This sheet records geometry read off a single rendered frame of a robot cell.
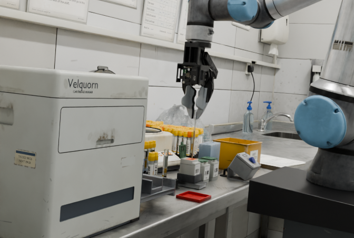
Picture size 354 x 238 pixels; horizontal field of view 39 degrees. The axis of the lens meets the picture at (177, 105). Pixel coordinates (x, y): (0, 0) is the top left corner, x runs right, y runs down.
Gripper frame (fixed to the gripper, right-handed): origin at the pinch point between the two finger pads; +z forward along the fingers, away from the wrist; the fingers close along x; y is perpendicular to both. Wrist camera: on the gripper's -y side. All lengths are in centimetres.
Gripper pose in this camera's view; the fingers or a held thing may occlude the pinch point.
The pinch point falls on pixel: (195, 113)
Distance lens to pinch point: 141.6
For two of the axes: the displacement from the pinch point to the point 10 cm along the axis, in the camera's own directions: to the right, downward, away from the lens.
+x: 8.9, 1.0, -4.5
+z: -0.8, 10.0, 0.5
